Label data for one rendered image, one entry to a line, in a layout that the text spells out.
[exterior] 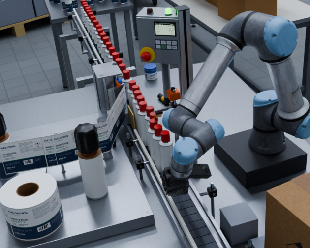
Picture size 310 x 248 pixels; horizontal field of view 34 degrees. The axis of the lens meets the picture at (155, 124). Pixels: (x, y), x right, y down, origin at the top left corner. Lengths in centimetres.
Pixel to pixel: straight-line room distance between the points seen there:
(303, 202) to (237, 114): 103
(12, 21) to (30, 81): 128
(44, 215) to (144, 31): 75
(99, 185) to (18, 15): 439
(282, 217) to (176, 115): 47
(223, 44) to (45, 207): 81
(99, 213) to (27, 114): 97
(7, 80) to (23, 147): 312
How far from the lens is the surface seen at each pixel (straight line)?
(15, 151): 208
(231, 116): 248
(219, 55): 173
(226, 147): 213
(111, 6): 394
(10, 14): 611
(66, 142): 207
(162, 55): 194
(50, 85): 488
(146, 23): 191
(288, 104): 188
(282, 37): 166
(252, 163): 204
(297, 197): 156
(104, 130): 208
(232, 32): 174
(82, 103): 272
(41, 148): 207
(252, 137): 211
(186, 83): 197
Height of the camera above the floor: 211
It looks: 32 degrees down
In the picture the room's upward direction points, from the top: 6 degrees counter-clockwise
